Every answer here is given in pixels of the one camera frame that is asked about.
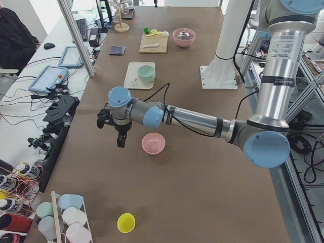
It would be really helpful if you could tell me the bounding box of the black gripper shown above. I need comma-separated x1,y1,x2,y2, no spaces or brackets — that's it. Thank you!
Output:
96,102,132,148

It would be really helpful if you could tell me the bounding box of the small pink bowl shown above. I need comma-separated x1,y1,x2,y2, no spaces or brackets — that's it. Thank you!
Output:
141,133,166,155

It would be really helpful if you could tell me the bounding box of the white ceramic spoon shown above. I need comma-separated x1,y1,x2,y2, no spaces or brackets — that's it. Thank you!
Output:
142,43,159,49

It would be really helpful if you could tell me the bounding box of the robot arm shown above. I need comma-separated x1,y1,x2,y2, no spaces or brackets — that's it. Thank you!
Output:
97,1,323,168

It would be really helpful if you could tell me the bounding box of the green bowl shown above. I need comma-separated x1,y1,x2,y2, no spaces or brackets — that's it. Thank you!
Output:
137,65,155,84

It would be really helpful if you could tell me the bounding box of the large pink bowl with ice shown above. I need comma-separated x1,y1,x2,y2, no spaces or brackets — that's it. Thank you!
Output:
173,28,196,47

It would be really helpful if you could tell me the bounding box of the cream rabbit tray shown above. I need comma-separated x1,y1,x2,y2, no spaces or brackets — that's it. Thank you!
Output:
124,61,156,90

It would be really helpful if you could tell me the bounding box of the blue plastic cup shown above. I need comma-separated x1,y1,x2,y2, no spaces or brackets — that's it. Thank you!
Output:
58,194,83,210

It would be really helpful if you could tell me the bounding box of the yellow plastic cup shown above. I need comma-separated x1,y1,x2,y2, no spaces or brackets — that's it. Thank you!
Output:
117,213,136,233

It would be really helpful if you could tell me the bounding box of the grey folded cloth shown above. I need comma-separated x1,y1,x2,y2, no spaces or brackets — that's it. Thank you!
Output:
109,45,126,56

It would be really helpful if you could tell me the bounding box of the white plastic cup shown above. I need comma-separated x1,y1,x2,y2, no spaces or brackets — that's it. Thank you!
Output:
62,207,87,225

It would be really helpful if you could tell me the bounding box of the blue teach pendant tablet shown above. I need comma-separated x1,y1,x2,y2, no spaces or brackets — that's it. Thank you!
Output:
28,65,68,93

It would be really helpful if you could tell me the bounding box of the bamboo cutting board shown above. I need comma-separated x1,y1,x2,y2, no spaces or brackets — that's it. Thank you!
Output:
139,34,168,54

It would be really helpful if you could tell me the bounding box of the green plastic cup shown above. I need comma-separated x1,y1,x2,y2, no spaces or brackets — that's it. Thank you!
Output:
36,202,54,218

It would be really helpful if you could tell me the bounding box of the pink plastic cup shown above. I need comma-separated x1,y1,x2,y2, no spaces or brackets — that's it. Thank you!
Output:
66,222,91,243

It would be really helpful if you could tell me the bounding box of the wooden mug tree stand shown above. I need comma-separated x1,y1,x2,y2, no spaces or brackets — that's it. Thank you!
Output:
108,0,130,32

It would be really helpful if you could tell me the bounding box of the yellow plastic knife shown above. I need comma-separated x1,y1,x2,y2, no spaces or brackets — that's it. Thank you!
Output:
146,31,163,37

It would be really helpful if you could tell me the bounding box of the white garlic bulb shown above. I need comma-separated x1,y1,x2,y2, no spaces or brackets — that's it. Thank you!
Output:
162,31,169,37

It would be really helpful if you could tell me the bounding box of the black computer mouse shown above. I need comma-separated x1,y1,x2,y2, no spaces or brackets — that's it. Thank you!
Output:
44,43,55,50

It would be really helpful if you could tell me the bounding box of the black keyboard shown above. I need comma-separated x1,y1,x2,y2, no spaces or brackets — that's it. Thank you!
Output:
75,18,88,42

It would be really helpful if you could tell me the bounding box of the seated person in black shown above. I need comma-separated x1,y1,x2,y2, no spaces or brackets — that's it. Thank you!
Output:
1,7,39,71

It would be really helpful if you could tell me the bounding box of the aluminium frame post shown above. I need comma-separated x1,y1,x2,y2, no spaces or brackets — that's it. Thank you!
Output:
57,0,95,78

